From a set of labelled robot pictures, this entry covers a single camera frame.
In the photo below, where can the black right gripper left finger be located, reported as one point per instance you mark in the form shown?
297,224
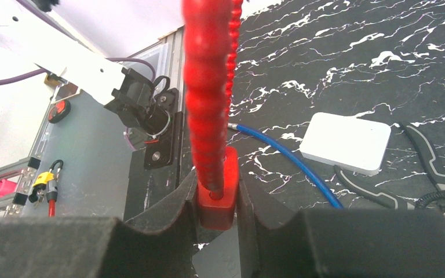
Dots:
156,243

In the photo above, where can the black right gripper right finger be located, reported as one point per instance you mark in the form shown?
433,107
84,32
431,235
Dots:
275,241

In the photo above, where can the red cable lock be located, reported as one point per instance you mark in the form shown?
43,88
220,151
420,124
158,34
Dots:
207,44

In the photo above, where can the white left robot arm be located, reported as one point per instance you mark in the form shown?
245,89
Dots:
121,90

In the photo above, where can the black flat box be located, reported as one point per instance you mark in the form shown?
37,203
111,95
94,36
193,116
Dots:
219,258

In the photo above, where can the white rectangular box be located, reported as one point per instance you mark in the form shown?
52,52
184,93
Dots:
353,144

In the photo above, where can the black grey pliers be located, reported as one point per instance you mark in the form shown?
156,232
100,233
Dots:
422,190

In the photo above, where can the red black round button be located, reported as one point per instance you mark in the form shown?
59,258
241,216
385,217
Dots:
59,111

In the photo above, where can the blue cable lock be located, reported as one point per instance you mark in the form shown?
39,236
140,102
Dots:
283,174

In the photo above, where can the aluminium frame rail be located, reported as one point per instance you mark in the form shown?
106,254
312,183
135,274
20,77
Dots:
32,182

